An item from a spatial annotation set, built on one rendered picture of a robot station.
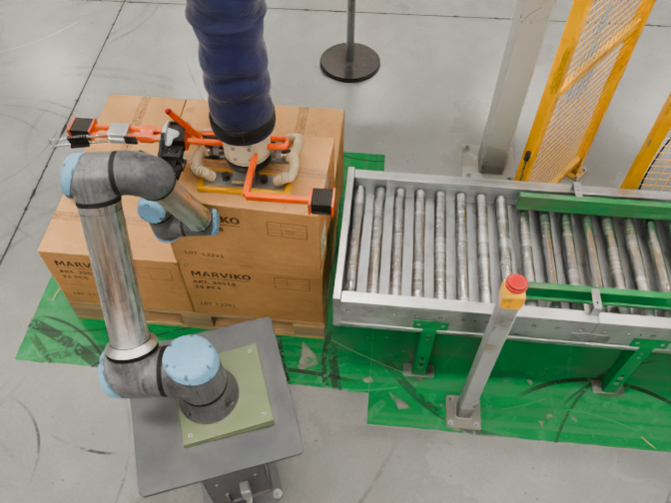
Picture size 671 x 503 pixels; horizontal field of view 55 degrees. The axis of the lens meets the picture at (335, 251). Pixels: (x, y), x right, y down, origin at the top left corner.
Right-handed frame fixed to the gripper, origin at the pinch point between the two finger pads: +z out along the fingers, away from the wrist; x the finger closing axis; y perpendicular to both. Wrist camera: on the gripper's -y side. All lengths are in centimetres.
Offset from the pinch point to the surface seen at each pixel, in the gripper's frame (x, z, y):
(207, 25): 54, -11, 25
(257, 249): -37, -21, 31
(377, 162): -107, 99, 75
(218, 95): 28.7, -10.1, 23.6
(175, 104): -53, 76, -28
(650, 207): -44, 22, 190
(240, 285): -67, -19, 21
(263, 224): -21.1, -20.7, 34.9
